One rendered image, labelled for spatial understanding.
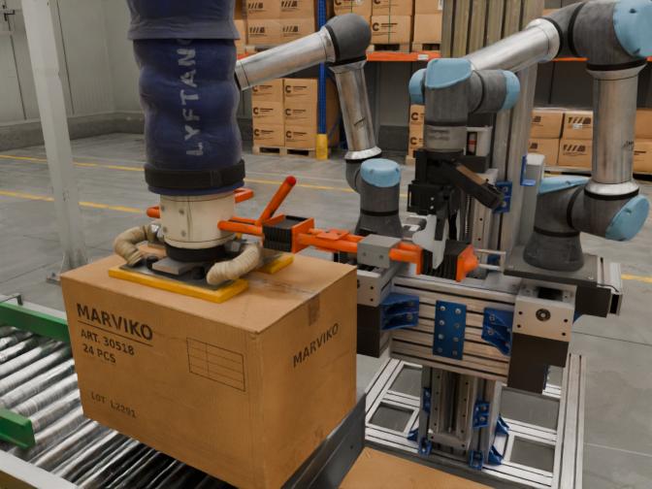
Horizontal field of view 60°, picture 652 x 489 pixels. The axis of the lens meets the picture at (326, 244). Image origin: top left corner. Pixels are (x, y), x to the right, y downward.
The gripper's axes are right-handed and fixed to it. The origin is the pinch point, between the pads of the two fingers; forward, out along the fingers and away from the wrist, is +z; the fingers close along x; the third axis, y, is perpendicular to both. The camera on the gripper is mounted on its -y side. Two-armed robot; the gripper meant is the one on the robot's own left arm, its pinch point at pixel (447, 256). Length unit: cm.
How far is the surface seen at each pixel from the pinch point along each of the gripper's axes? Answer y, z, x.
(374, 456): 21, 66, -19
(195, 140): 53, -19, 8
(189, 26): 52, -41, 8
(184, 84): 54, -30, 8
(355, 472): 23, 66, -11
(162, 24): 56, -42, 11
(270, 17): 495, -102, -670
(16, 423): 106, 57, 26
